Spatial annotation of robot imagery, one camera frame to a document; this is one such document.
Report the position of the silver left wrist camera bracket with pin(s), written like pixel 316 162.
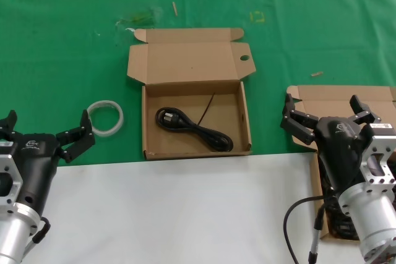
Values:
pixel 7 180

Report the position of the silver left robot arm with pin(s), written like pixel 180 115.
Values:
pixel 14 236

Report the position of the white tape roll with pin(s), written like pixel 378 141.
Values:
pixel 120 118

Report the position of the small wooden chip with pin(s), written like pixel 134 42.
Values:
pixel 317 74

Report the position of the clear plastic scrap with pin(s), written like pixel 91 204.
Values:
pixel 140 17

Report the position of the small wooden stick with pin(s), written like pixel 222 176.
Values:
pixel 174 8

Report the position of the green table cloth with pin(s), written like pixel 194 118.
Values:
pixel 62 44

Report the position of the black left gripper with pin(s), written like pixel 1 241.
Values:
pixel 37 165

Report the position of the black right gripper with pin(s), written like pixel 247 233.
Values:
pixel 338 149

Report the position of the small white tape scrap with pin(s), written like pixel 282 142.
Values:
pixel 130 29

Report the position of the open brown cardboard box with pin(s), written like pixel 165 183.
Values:
pixel 328 103
pixel 185 60

